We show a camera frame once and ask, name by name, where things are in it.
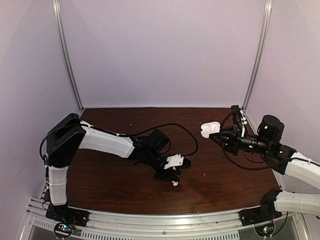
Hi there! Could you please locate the black braided cable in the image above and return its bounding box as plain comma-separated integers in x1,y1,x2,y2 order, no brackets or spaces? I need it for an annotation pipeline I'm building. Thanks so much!
79,122,198,158
219,111,276,171

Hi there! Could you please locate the right aluminium frame post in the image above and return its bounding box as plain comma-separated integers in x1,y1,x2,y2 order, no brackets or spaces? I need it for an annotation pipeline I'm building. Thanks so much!
242,0,273,111

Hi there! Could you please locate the left aluminium frame post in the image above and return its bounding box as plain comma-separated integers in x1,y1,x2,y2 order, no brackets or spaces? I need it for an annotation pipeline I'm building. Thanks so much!
52,0,84,113

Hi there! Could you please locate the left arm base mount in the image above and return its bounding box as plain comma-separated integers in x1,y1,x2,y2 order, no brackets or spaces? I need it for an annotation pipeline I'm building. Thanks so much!
45,205,89,227

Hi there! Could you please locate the aluminium frame post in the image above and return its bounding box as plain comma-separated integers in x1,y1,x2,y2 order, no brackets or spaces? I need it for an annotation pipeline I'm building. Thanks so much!
242,0,273,111
52,0,84,113

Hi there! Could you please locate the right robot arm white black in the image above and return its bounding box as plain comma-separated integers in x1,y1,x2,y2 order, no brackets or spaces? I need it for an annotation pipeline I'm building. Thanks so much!
201,115,320,221

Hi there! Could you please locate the right circuit board with leds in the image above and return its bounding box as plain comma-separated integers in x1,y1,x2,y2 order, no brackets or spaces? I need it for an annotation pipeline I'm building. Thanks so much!
254,225,275,238

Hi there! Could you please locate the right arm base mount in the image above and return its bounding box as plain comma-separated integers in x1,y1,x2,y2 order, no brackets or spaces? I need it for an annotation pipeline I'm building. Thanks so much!
238,206,283,227

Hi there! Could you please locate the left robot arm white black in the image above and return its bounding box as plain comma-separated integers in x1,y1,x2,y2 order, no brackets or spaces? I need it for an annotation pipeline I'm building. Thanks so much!
40,113,184,222

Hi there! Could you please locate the white charging case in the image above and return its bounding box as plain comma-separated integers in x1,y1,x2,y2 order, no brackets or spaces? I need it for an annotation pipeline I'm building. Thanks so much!
200,121,221,139

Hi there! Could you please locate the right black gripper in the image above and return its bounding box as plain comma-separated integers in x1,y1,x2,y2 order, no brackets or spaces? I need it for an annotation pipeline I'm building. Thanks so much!
209,125,272,157

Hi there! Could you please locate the right black braided cable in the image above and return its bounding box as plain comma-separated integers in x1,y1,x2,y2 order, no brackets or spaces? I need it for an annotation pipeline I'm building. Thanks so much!
219,111,276,171

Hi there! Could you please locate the left circuit board with leds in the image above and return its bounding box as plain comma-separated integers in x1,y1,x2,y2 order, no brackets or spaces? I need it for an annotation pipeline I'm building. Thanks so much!
53,222,75,238

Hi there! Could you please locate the circuit board with leds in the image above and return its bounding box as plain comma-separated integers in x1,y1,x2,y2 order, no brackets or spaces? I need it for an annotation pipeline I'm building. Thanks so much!
53,222,75,238
254,225,275,238

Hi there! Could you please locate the left black braided cable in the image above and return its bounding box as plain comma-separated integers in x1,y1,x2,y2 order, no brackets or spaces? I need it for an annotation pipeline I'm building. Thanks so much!
79,122,198,158

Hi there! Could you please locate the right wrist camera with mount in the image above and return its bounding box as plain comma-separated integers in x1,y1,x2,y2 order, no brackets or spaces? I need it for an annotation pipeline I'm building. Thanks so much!
230,105,248,138

